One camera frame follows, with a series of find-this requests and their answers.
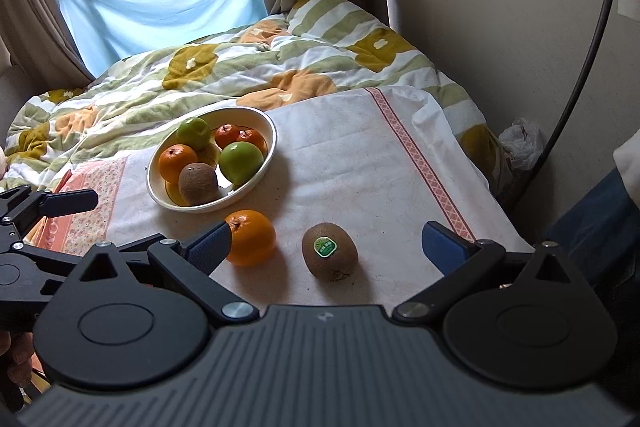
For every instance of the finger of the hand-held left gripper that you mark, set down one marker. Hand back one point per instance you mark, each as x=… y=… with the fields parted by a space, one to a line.
x=70 y=202
x=55 y=257

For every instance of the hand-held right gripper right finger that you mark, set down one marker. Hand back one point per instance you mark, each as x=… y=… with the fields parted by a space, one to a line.
x=445 y=244

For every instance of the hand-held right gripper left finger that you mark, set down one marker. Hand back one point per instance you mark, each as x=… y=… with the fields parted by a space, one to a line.
x=210 y=247

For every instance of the large orange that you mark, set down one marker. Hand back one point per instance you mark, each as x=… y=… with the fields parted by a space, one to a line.
x=177 y=163
x=250 y=239

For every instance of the plain brown kiwi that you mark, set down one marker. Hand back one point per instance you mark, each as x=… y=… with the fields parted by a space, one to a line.
x=198 y=183

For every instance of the yellow duck print bowl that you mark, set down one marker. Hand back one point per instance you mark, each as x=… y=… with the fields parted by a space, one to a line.
x=250 y=187

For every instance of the green apple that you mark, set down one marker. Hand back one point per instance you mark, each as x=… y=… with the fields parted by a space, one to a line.
x=194 y=133
x=241 y=163

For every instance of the small tangerine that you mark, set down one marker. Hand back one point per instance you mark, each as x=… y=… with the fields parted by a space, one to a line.
x=227 y=134

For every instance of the red tomato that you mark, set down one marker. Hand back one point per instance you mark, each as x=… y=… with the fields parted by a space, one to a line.
x=252 y=141

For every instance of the kiwi with green sticker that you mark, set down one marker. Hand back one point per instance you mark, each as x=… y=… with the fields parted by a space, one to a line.
x=330 y=257

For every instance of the person's left hand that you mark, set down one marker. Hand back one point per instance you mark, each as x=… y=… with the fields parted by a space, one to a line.
x=15 y=357

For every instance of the white cloth with pink border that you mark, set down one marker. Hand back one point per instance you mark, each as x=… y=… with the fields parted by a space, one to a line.
x=360 y=167

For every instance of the white plastic bag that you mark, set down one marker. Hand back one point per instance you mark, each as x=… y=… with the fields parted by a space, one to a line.
x=522 y=144

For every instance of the person's blue jeans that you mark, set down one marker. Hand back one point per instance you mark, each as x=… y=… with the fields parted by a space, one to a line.
x=600 y=222

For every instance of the green striped floral quilt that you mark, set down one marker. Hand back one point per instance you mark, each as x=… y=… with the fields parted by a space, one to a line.
x=225 y=62

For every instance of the person's white top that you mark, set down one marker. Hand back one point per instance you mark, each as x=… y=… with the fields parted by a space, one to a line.
x=629 y=164

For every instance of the black curved rod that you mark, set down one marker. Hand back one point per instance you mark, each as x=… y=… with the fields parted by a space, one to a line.
x=585 y=77

